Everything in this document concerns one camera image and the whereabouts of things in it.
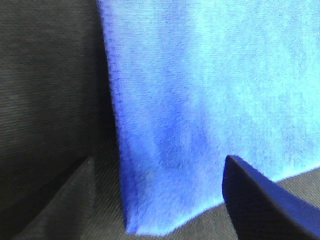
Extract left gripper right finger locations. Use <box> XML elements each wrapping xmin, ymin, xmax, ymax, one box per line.
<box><xmin>222</xmin><ymin>155</ymin><xmax>320</xmax><ymax>240</ymax></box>

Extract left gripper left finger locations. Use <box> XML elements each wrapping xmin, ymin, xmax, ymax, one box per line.
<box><xmin>13</xmin><ymin>157</ymin><xmax>96</xmax><ymax>240</ymax></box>

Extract blue microfiber towel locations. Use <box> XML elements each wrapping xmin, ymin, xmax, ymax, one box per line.
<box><xmin>97</xmin><ymin>0</ymin><xmax>320</xmax><ymax>236</ymax></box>

